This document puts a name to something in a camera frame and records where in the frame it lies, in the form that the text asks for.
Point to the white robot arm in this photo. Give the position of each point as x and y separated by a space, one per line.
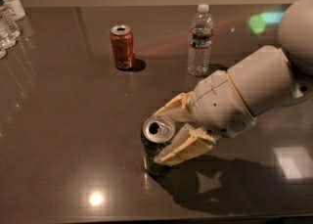
272 77

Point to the clear water bottle at edge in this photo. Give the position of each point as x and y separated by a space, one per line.
9 30

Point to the white labelled bottle at edge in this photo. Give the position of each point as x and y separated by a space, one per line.
16 9

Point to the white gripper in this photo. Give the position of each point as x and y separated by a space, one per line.
216 104

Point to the orange soda can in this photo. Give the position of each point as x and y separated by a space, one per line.
122 46

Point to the clear plastic water bottle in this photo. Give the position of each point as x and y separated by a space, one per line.
200 41

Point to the green soda can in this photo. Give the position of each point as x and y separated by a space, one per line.
157 133

